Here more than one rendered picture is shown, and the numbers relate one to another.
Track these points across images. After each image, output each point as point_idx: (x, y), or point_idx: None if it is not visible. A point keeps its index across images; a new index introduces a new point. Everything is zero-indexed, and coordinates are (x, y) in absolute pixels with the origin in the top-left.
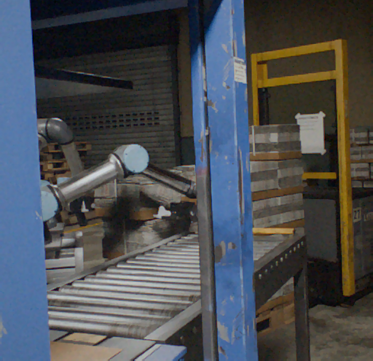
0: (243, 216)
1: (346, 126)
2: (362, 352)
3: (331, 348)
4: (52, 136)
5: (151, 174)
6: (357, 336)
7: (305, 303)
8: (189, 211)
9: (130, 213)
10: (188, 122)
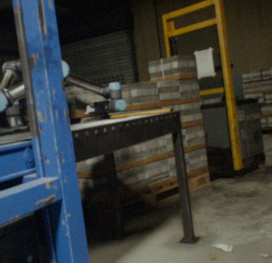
0: (46, 35)
1: (227, 54)
2: (240, 200)
3: (220, 200)
4: (20, 70)
5: (75, 82)
6: (239, 192)
7: (181, 157)
8: (104, 106)
9: (70, 114)
10: (144, 79)
